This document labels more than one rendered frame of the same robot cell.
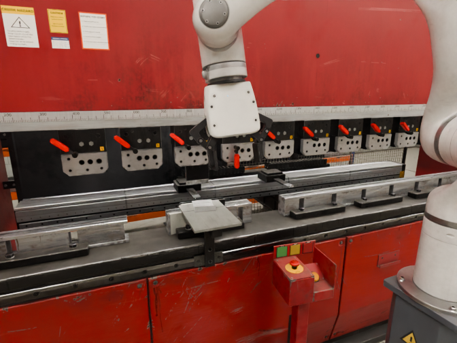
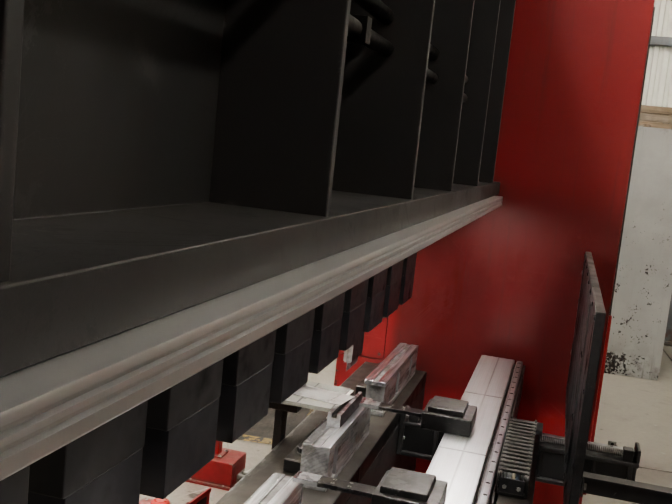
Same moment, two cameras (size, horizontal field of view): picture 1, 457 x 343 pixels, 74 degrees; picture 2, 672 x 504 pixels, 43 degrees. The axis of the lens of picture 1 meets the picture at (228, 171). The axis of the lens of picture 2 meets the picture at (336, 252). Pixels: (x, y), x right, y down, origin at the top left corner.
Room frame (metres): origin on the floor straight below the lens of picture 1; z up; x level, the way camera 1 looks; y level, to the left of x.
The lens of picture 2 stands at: (2.33, -1.46, 1.59)
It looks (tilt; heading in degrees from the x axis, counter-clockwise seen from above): 7 degrees down; 126
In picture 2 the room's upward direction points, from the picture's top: 6 degrees clockwise
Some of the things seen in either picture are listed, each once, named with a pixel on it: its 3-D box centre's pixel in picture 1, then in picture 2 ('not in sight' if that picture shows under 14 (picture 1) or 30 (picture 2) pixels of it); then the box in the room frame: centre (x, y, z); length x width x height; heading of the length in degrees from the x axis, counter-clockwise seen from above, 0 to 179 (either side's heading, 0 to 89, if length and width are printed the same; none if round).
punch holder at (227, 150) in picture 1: (234, 141); (338, 302); (1.32, -0.03, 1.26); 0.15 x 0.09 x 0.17; 111
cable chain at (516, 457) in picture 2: (213, 171); (517, 452); (1.70, 0.09, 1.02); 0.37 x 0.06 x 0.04; 111
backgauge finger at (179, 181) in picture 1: (190, 188); (416, 408); (1.41, 0.19, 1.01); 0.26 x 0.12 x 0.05; 21
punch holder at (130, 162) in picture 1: (141, 146); (379, 278); (1.17, 0.34, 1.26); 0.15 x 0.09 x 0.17; 111
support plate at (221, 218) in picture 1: (207, 214); (287, 390); (1.12, 0.08, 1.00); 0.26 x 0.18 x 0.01; 21
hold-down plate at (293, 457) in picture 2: (211, 228); (315, 445); (1.22, 0.08, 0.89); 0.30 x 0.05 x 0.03; 111
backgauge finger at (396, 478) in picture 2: (277, 178); (367, 485); (1.59, -0.27, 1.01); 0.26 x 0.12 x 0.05; 21
